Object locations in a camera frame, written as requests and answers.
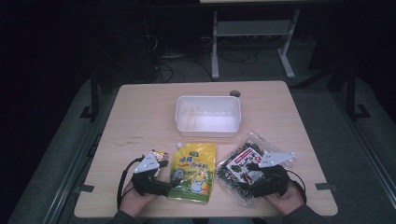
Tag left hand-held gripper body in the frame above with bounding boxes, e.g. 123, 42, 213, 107
130, 150, 172, 197

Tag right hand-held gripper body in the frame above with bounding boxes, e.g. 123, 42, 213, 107
248, 151, 296, 199

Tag small gold snack packet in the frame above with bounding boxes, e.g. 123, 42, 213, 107
149, 148, 170, 178

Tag clear bag of dark seaweed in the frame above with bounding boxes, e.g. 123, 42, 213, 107
214, 130, 295, 209

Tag yellow spouted pouch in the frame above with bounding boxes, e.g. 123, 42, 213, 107
166, 142, 218, 204

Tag white plastic container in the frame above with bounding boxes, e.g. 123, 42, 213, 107
175, 94, 242, 138

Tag person's left hand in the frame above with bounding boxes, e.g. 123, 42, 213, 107
119, 179, 161, 217

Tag person's right hand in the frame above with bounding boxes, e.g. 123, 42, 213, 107
263, 179, 305, 217

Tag grey tape strip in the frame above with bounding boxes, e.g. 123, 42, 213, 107
314, 182, 340, 192
74, 184, 95, 194

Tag black metal stand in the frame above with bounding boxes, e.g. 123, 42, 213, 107
79, 68, 101, 122
344, 63, 372, 122

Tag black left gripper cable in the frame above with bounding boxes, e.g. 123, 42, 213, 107
116, 156, 146, 210

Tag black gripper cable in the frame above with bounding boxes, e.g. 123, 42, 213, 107
285, 168, 308, 204
116, 156, 146, 210

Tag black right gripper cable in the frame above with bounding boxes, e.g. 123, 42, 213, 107
285, 168, 308, 204

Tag black floor cables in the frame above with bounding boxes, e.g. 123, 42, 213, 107
153, 45, 261, 84

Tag white metal desk frame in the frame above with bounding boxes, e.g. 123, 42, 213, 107
199, 0, 316, 80

